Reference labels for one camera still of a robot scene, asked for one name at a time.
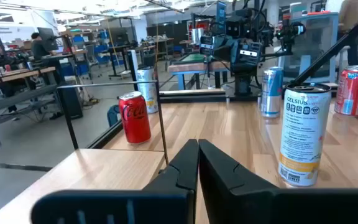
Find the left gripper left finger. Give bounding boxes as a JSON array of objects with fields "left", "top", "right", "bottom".
[{"left": 30, "top": 138, "right": 200, "bottom": 224}]

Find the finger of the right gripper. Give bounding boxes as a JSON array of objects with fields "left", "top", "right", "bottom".
[
  {"left": 232, "top": 42, "right": 263, "bottom": 68},
  {"left": 200, "top": 34, "right": 233, "bottom": 62}
]

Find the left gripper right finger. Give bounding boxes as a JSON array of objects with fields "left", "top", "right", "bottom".
[{"left": 198, "top": 138, "right": 358, "bottom": 224}]

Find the blue silver Red Bull can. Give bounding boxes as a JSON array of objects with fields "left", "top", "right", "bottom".
[{"left": 260, "top": 66, "right": 284, "bottom": 119}]

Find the white Celsius can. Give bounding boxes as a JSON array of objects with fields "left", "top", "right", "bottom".
[
  {"left": 136, "top": 65, "right": 160, "bottom": 114},
  {"left": 277, "top": 82, "right": 333, "bottom": 188}
]

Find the red Coca-Cola can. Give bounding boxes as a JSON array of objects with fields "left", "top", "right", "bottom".
[{"left": 118, "top": 91, "right": 152, "bottom": 144}]

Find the silver metal canister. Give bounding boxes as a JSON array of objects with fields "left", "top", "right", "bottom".
[{"left": 191, "top": 27, "right": 204, "bottom": 44}]

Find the blue-legged wooden table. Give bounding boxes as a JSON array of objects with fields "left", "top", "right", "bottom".
[{"left": 167, "top": 53, "right": 231, "bottom": 91}]

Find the translucent grey cabinet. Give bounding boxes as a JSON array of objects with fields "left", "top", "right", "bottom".
[{"left": 277, "top": 12, "right": 340, "bottom": 84}]

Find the white tower fan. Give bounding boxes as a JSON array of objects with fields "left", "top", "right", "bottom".
[{"left": 126, "top": 49, "right": 139, "bottom": 77}]

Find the black monitor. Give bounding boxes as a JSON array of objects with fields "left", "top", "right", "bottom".
[
  {"left": 109, "top": 27, "right": 129, "bottom": 46},
  {"left": 36, "top": 27, "right": 58, "bottom": 52}
]

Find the blue clamp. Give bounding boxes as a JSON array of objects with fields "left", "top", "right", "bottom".
[{"left": 106, "top": 104, "right": 122, "bottom": 128}]

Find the red Fanta can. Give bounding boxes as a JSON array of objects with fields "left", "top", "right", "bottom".
[{"left": 334, "top": 65, "right": 358, "bottom": 117}]

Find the black computer tower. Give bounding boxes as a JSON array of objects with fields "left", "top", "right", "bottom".
[{"left": 61, "top": 86, "right": 84, "bottom": 120}]

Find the wooden workbench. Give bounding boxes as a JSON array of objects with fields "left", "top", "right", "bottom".
[{"left": 0, "top": 66, "right": 58, "bottom": 149}]

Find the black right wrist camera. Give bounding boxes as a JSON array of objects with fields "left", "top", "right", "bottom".
[{"left": 224, "top": 17, "right": 246, "bottom": 39}]

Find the black aluminium rig frame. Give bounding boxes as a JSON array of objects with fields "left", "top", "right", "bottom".
[{"left": 86, "top": 0, "right": 358, "bottom": 150}]

